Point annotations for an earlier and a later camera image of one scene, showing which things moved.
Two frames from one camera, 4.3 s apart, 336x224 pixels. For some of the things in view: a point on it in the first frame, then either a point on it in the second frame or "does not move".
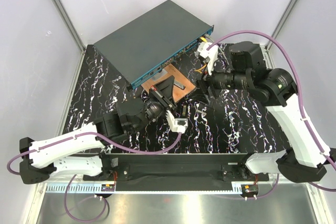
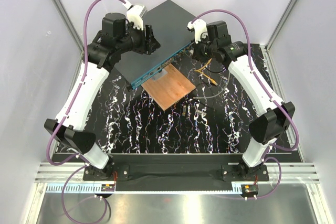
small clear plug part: [202, 113] does not move
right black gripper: [205, 81] -> [196, 54]
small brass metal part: [184, 108] does not move
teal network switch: [162, 35] does not move
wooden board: [178, 76] does not move
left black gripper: [166, 87] -> [148, 41]
